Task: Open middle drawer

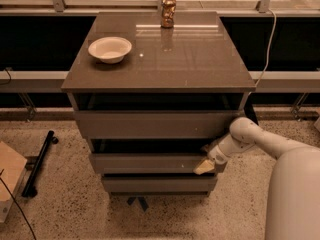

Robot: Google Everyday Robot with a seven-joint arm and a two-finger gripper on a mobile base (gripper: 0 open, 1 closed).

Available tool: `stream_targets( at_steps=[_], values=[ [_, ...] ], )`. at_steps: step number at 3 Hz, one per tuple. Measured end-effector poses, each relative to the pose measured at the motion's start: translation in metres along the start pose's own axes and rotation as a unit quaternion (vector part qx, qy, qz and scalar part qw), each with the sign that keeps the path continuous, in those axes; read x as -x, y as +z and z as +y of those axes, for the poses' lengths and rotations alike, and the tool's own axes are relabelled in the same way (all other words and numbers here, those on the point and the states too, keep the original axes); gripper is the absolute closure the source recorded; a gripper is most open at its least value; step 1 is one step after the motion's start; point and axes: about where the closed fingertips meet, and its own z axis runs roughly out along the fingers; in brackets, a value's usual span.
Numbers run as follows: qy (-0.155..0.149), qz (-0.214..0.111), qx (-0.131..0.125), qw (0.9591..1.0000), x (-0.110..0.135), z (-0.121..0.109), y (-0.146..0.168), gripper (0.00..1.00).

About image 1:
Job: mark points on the grey drawer cabinet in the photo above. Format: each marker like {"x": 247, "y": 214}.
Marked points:
{"x": 191, "y": 67}

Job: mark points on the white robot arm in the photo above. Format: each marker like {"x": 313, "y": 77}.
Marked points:
{"x": 293, "y": 203}

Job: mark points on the blue tape cross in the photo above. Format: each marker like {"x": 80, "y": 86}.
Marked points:
{"x": 141, "y": 200}

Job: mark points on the crushed golden can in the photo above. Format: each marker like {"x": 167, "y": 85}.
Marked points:
{"x": 167, "y": 13}

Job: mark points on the grey drawer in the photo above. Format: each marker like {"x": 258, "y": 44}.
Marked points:
{"x": 144, "y": 163}
{"x": 152, "y": 125}
{"x": 159, "y": 184}

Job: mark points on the grey top drawer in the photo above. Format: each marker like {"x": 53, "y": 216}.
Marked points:
{"x": 152, "y": 125}

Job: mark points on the grey bottom drawer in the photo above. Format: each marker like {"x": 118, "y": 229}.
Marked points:
{"x": 159, "y": 184}

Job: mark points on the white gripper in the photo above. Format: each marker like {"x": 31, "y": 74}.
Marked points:
{"x": 218, "y": 156}

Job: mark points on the black tube on floor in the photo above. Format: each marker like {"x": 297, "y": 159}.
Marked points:
{"x": 30, "y": 189}

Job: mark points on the white bowl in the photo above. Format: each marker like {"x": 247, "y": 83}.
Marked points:
{"x": 110, "y": 50}

